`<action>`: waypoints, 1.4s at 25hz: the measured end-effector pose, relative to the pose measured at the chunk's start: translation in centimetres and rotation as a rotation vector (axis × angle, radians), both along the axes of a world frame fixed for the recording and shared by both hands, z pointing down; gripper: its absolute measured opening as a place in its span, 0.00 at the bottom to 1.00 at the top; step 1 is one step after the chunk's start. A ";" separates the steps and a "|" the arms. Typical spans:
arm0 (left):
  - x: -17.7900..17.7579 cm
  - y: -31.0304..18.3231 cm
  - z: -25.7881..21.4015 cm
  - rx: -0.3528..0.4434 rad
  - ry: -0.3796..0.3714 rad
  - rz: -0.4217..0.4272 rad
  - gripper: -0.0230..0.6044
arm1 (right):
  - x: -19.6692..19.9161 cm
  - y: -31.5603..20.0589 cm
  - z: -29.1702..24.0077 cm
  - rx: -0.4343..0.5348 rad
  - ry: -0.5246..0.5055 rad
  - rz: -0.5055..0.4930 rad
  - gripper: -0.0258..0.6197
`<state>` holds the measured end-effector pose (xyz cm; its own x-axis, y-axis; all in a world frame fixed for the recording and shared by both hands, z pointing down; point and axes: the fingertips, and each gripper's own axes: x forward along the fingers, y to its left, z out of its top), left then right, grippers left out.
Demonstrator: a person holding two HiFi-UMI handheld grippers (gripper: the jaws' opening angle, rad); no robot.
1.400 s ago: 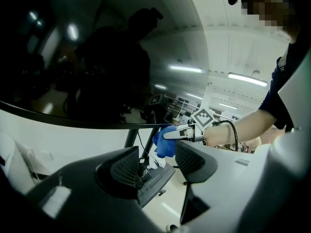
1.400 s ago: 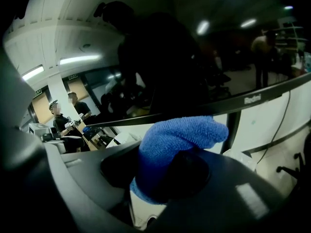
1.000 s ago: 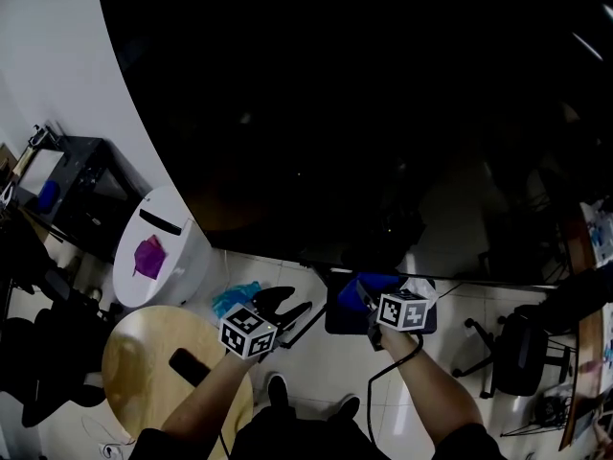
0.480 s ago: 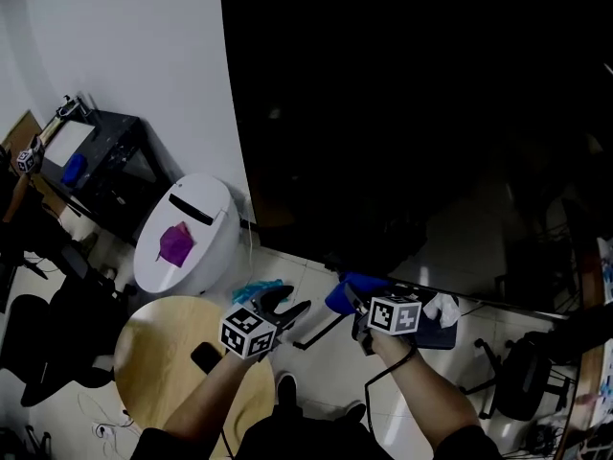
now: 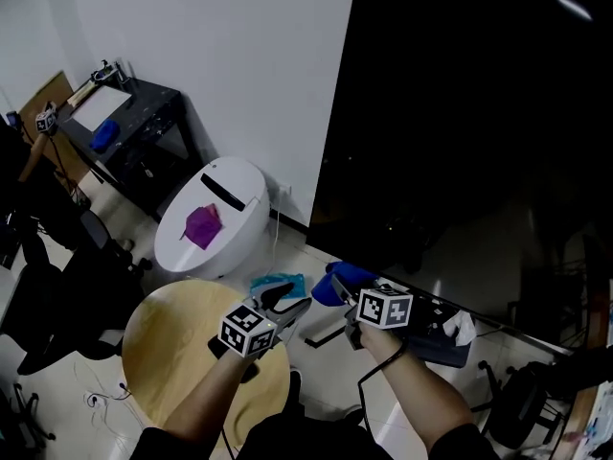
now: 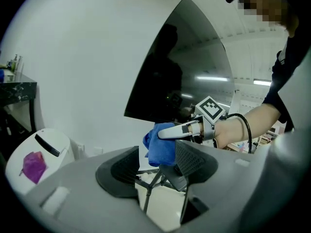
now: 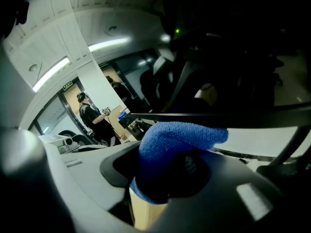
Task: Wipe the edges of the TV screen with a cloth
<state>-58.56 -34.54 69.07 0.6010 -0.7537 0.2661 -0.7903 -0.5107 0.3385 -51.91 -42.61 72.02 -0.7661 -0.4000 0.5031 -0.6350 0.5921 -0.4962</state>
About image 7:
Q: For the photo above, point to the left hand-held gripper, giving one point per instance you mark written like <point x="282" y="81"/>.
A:
<point x="65" y="144"/>

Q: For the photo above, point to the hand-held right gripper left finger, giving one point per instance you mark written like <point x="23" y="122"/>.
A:
<point x="85" y="169"/>

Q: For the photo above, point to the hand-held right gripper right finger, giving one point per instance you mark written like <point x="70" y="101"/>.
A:
<point x="230" y="203"/>

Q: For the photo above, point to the large black monitor screen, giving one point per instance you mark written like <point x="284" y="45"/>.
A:
<point x="218" y="120"/>

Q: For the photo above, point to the blue cloth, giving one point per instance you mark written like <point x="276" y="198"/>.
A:
<point x="170" y="139"/>

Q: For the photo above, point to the black framed glass partition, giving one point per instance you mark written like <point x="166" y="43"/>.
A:
<point x="51" y="115"/>

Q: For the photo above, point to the wooden door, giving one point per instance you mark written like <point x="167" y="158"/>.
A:
<point x="71" y="98"/>

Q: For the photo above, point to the small blue item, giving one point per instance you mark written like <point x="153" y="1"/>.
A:
<point x="122" y="115"/>

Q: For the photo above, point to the long ceiling light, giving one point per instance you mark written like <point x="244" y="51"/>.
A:
<point x="51" y="74"/>

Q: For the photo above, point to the round ceiling fixture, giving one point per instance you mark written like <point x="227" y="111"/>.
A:
<point x="33" y="67"/>

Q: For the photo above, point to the green wall sign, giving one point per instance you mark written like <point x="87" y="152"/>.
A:
<point x="67" y="85"/>

